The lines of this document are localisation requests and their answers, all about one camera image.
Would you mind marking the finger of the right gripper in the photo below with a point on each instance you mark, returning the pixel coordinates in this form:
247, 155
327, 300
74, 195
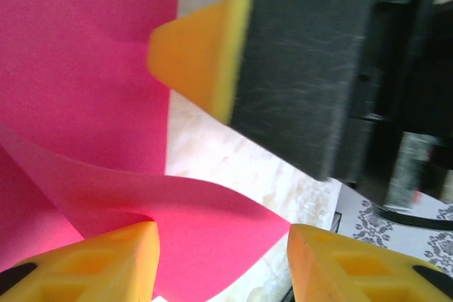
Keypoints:
290, 68

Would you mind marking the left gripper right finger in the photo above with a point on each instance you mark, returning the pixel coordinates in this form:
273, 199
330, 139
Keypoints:
354, 273

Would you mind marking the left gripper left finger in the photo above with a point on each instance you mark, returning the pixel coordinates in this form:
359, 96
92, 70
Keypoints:
88, 270

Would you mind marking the pink square paper sheet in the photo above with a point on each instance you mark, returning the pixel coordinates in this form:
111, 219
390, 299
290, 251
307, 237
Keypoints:
70, 68

